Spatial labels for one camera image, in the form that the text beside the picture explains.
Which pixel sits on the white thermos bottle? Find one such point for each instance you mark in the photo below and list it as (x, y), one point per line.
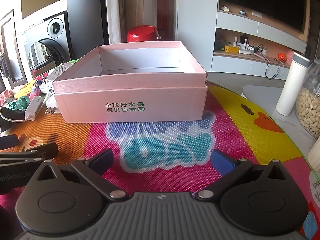
(291, 87)

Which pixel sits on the orange pumpkin toy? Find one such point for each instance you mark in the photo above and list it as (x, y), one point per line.
(282, 57)

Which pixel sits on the dark tall cabinet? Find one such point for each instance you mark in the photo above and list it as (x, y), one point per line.
(85, 17)

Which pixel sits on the white power adapter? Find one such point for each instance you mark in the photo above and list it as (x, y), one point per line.
(34, 106)

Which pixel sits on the yellow toy block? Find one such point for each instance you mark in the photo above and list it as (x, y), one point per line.
(231, 49)

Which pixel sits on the white three-pin plug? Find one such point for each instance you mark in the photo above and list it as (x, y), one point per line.
(53, 105)

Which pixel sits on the red printed tube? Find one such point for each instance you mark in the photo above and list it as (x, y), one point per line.
(37, 88)

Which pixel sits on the orange red plastic bag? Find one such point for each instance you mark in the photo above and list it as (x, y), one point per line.
(5, 96)

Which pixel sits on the white retail box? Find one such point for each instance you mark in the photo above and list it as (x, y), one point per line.
(60, 71)

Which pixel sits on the white crumpled tissue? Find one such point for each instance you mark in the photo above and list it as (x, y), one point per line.
(225, 8)

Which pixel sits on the dark hanging cloth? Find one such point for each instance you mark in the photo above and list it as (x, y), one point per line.
(4, 66)

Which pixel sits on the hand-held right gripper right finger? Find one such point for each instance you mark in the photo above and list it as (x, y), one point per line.
(222, 160)

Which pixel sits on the black television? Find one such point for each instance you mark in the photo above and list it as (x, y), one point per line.
(262, 2)

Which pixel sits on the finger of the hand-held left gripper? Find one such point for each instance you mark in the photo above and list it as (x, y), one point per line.
(8, 142)
(42, 151)

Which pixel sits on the glass jar of peanuts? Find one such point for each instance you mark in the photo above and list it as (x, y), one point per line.
(308, 107)

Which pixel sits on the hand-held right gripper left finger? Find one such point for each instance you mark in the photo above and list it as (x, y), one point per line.
(102, 159)

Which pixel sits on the colourful cartoon printed mat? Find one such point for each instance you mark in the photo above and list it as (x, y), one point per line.
(160, 145)

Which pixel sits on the pink cardboard box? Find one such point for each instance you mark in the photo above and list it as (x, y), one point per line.
(130, 100)

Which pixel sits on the silver washing machine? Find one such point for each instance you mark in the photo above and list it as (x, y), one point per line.
(50, 42)

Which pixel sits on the red round pot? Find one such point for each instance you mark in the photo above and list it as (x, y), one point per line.
(142, 33)

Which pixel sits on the green plastic connector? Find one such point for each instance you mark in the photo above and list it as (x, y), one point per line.
(18, 103)

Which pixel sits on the white TV cabinet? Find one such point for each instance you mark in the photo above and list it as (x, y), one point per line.
(237, 25)

